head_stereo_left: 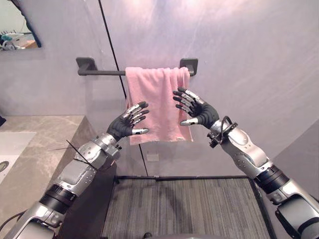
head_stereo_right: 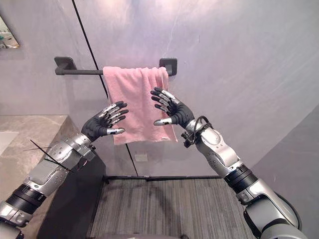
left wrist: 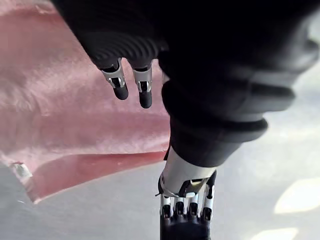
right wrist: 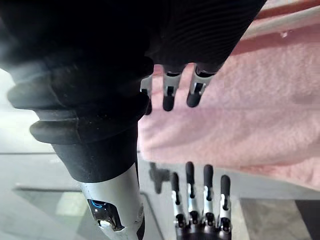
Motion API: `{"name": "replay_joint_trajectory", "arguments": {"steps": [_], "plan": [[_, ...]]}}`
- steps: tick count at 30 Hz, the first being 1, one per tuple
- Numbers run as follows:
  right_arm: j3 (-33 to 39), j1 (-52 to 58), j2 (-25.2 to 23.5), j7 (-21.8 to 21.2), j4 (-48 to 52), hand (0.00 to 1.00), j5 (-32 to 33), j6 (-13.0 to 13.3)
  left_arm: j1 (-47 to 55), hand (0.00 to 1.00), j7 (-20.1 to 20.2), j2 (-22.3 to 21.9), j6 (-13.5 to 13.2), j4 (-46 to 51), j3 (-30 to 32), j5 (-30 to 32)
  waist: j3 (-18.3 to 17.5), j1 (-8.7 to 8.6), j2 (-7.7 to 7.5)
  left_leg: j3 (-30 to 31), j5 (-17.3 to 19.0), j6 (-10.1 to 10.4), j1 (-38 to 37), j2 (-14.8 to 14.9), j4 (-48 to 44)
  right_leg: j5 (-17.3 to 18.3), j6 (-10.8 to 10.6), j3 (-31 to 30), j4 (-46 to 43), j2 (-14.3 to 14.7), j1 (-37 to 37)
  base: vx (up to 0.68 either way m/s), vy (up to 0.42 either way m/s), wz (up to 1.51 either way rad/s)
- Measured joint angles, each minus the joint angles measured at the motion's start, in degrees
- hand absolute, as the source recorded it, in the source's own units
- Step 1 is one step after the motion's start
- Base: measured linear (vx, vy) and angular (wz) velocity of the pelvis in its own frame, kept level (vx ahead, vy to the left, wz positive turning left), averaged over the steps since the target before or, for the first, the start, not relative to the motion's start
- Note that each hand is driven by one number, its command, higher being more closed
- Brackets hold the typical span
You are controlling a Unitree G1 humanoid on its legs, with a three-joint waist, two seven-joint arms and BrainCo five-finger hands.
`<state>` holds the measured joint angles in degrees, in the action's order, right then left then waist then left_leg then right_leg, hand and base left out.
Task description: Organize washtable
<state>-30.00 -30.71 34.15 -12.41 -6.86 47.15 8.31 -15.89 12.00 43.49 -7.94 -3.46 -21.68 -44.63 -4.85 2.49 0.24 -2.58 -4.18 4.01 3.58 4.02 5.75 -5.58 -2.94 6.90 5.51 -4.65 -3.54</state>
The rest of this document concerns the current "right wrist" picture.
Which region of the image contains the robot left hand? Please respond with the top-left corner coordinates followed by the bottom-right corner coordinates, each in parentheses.
top-left (169, 161), bottom-right (233, 240)

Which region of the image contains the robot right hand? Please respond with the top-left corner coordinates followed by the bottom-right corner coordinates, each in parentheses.
top-left (0, 0), bottom-right (268, 240)

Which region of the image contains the pink towel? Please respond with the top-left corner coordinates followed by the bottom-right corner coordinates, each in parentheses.
top-left (137, 0), bottom-right (320, 190)

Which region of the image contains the stone-topped dark wash cabinet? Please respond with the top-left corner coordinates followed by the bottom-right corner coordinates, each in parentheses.
top-left (238, 196), bottom-right (320, 240)

